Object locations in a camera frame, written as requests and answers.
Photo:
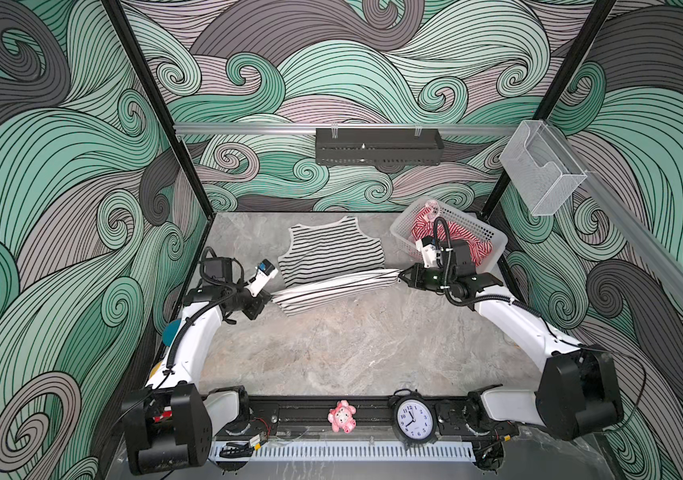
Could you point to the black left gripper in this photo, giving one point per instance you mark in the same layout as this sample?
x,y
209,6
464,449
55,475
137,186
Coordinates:
x,y
256,302

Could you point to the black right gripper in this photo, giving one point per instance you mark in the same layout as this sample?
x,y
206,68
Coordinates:
x,y
417,280

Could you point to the black white striped tank top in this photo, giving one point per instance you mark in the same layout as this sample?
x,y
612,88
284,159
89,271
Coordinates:
x,y
328,262

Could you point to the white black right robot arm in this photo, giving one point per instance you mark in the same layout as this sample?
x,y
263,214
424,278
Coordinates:
x,y
578,392

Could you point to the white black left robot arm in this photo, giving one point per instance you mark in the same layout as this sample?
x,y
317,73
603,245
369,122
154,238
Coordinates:
x,y
169,425

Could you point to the red white striped tank top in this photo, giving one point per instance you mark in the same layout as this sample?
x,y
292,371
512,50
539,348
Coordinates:
x,y
477,237

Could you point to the white plastic laundry basket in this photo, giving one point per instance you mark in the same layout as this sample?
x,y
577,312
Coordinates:
x,y
401,231

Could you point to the teal round lid object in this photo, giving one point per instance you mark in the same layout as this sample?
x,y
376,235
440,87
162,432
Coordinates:
x,y
169,332

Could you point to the pink plush toy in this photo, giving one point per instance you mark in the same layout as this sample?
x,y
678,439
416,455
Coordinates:
x,y
342,417

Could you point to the black analog alarm clock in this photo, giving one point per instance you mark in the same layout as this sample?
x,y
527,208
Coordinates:
x,y
414,420

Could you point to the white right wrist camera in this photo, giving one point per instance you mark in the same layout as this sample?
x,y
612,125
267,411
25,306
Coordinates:
x,y
429,251

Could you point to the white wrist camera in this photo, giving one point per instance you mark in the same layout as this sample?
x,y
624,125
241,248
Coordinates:
x,y
264,273
429,251

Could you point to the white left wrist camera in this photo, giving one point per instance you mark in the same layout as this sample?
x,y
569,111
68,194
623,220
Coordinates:
x,y
264,273

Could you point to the black wall shelf tray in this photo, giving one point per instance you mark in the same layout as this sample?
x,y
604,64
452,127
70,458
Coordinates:
x,y
387,149

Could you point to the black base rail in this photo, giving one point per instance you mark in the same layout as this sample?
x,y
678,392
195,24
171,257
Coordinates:
x,y
288,416

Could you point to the clear plastic wall bin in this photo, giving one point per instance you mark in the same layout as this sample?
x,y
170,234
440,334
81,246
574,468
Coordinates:
x,y
542,166

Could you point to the white slotted cable duct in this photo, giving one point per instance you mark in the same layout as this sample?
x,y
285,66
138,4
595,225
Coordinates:
x,y
357,451

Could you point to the black vertical frame post left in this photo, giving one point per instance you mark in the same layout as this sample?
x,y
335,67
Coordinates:
x,y
130,46

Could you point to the black vertical frame post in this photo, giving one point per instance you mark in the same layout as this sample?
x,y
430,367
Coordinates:
x,y
130,46
577,52

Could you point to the black vertical frame post right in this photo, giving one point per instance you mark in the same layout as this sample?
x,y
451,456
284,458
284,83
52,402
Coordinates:
x,y
577,52

